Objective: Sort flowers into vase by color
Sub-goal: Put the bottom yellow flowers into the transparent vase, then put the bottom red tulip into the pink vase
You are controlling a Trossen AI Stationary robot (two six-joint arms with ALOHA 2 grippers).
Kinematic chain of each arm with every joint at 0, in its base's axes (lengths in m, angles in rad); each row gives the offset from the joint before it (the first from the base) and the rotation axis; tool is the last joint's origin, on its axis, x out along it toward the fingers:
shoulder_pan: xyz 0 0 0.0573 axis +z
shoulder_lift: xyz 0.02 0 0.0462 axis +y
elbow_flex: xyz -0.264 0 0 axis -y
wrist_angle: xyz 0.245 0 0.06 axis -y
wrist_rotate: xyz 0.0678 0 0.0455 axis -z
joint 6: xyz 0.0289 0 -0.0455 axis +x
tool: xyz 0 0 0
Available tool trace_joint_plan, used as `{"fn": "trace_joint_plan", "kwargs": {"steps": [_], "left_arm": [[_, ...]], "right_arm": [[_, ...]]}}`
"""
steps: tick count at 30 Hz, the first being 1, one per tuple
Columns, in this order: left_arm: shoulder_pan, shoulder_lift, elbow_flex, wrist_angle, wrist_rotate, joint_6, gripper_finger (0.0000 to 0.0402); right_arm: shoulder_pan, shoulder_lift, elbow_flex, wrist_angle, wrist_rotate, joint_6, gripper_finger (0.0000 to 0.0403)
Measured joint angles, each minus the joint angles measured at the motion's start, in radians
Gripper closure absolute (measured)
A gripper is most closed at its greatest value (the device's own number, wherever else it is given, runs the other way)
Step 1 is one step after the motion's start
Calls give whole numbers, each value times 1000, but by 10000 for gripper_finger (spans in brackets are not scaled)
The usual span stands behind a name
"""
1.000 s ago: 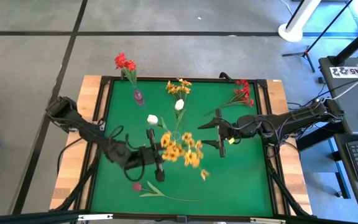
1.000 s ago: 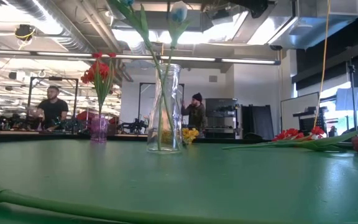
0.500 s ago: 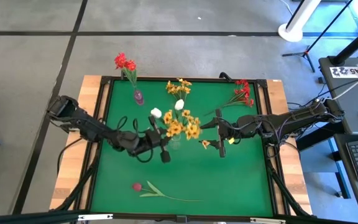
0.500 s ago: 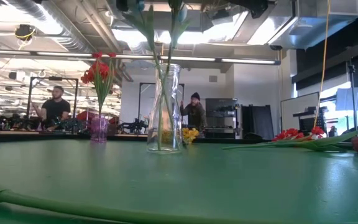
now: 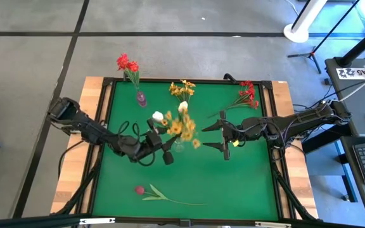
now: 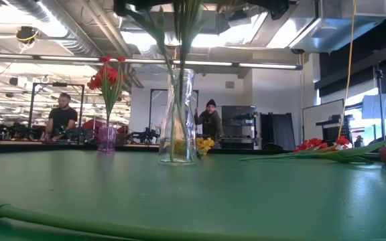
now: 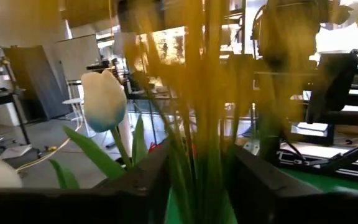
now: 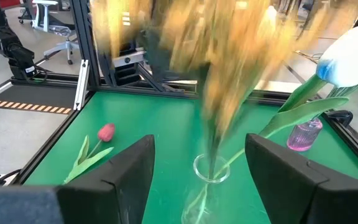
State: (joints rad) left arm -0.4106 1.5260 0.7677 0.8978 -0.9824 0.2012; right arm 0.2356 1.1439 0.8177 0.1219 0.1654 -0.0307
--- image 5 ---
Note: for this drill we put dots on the white pole with round base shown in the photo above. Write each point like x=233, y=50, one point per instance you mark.
x=296, y=33

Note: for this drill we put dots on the grey side desk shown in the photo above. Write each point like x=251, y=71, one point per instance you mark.
x=350, y=190

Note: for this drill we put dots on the black tripod stand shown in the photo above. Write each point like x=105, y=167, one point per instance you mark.
x=312, y=54

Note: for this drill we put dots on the black table frame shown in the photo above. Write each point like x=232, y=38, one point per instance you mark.
x=201, y=79

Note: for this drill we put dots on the thick black pole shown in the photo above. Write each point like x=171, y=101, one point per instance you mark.
x=360, y=47

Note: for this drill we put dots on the black side desk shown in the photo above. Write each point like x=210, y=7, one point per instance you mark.
x=356, y=95

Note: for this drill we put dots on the small purple vase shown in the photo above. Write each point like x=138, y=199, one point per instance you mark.
x=141, y=98

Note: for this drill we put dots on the yellow flower bunch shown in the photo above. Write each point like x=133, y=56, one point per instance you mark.
x=182, y=91
x=176, y=127

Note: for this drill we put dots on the tall clear glass vase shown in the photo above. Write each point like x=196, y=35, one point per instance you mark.
x=178, y=147

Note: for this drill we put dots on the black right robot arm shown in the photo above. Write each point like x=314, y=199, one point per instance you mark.
x=296, y=122

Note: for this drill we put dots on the silver metal bracket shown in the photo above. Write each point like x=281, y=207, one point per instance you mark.
x=272, y=225
x=97, y=221

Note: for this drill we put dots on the white printed label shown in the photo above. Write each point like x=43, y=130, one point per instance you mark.
x=348, y=73

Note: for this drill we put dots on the red flower bunch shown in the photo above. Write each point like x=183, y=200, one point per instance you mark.
x=124, y=61
x=249, y=95

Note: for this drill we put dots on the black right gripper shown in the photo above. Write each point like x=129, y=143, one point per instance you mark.
x=249, y=130

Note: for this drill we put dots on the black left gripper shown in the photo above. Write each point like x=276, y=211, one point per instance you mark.
x=138, y=149

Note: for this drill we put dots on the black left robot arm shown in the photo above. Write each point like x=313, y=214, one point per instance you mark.
x=87, y=130

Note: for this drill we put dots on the green table mat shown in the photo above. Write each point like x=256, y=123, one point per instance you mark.
x=201, y=183

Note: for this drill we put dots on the red tulip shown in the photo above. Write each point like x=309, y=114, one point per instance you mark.
x=139, y=190

